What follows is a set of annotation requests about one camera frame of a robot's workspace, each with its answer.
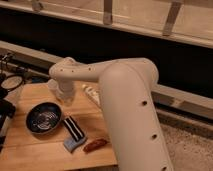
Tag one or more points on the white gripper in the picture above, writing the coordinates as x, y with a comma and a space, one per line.
66, 92

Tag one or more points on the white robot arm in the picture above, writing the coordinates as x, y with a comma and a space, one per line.
125, 98

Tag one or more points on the dark ceramic bowl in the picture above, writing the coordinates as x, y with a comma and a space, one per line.
43, 118

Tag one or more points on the white plastic cup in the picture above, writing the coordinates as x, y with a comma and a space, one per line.
52, 86

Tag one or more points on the brown sausage toy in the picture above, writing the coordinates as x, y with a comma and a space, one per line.
94, 145

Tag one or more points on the black device at left edge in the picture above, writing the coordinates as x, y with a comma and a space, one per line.
7, 111

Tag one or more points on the round mirror with dark frame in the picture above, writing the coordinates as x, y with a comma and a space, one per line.
12, 82

